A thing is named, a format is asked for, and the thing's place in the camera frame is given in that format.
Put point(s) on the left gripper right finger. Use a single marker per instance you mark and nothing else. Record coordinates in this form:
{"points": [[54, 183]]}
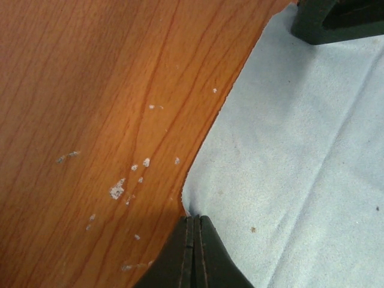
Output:
{"points": [[212, 265]]}

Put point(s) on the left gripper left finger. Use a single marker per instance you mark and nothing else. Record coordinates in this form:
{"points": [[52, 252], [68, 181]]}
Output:
{"points": [[174, 264]]}

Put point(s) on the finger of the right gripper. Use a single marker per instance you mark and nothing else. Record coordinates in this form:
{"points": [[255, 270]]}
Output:
{"points": [[322, 22]]}

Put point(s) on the light blue cleaning cloth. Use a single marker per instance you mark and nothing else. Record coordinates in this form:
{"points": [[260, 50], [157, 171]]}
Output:
{"points": [[291, 171]]}

